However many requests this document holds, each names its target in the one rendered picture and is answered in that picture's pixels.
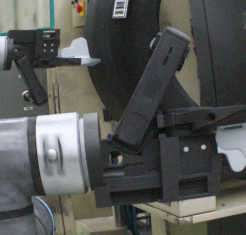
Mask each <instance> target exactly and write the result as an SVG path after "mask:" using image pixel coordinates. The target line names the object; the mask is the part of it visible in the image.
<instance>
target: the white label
mask: <svg viewBox="0 0 246 235"><path fill-rule="evenodd" d="M127 4H128V0H115V4H114V11H113V15H112V18H125V17H126V11H127Z"/></svg>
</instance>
